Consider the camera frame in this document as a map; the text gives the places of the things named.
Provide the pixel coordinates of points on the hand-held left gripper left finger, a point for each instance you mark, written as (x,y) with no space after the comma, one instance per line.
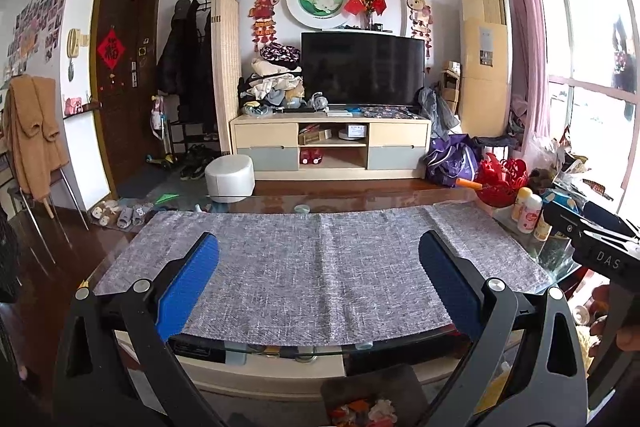
(192,287)

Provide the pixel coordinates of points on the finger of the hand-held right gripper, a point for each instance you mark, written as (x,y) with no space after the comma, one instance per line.
(607,217)
(562,219)

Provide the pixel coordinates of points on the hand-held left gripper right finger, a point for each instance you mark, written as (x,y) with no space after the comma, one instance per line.
(450,287)

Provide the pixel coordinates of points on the dark trash bin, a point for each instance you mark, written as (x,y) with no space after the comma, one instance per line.
(370,387)

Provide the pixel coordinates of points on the person's right hand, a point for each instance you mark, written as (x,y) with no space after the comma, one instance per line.
(599,307)

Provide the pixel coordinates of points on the blue packet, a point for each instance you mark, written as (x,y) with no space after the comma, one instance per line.
(560,199)

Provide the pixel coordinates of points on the white bottle yellow print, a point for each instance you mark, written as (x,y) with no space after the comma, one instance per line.
(541,227)

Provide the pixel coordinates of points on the white bottle red print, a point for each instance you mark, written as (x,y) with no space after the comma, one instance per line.
(527,212)

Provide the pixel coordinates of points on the black device under table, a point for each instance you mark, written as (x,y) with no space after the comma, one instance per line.
(197,349)

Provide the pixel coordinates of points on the red plastic basket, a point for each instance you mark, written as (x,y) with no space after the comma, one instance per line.
(505,179)

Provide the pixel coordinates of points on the yellow towel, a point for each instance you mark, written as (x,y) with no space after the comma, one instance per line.
(582,339)

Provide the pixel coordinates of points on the green paper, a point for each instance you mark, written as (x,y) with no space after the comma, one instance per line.
(167,198)

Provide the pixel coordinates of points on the orange stick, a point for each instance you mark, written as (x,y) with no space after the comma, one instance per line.
(467,183)

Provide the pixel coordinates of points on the group of slippers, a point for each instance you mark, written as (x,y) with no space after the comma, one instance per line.
(120,214)

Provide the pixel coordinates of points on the white round stool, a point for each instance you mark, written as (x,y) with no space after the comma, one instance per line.
(230,177)

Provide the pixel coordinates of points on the purple bag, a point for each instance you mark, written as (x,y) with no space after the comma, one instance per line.
(450,162)

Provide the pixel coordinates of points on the grey table runner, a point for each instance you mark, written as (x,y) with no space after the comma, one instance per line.
(320,267)

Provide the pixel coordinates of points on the shoe rack with shoes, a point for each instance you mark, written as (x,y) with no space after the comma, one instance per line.
(195,152)

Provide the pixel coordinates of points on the metal chair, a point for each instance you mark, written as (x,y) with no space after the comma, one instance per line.
(65,202)

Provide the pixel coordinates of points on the window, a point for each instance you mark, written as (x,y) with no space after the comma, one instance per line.
(590,57)

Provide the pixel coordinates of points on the child scooter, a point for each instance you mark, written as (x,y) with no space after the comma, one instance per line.
(159,127)

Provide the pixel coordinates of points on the beige TV cabinet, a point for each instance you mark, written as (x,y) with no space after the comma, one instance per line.
(265,137)

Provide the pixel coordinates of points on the standing air conditioner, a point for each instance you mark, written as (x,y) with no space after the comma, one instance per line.
(487,67)

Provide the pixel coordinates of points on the grey clothing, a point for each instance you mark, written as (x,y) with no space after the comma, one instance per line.
(435,107)

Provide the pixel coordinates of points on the cardboard boxes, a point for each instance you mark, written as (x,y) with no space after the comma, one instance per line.
(451,89)

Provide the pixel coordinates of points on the white box in cabinet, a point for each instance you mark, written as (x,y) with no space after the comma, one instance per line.
(352,133)

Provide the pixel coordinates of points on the black object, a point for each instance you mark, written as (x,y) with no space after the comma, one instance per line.
(7,257)

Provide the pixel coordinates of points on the pink curtain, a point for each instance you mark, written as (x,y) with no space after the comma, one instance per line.
(525,32)

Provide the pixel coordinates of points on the brown door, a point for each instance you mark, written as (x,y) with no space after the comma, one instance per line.
(125,107)

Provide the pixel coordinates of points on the pink toy on shelf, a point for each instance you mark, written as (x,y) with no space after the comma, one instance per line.
(75,105)

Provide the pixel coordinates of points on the pile of clothes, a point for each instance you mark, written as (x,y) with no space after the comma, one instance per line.
(272,82)

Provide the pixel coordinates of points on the brown robe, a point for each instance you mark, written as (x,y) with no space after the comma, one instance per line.
(35,132)

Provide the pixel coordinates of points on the beige folding screen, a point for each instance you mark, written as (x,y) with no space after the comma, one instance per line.
(226,67)

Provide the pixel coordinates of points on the black coats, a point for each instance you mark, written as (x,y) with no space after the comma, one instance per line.
(182,57)

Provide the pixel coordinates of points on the black television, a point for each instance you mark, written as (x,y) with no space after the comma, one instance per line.
(360,67)

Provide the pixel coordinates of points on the pink hanging ornament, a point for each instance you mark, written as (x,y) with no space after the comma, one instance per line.
(419,22)

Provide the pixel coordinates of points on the red paper door decoration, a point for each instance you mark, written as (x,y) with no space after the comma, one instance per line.
(111,52)

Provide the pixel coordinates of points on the red fish hanging ornament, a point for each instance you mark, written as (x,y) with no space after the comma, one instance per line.
(265,12)

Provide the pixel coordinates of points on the vase with flags and sunflower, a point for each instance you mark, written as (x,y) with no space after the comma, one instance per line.
(367,4)

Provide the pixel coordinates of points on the wall intercom phone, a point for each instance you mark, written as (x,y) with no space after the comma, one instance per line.
(76,43)

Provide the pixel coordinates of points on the wall of photos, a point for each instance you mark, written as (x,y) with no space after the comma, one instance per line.
(35,32)

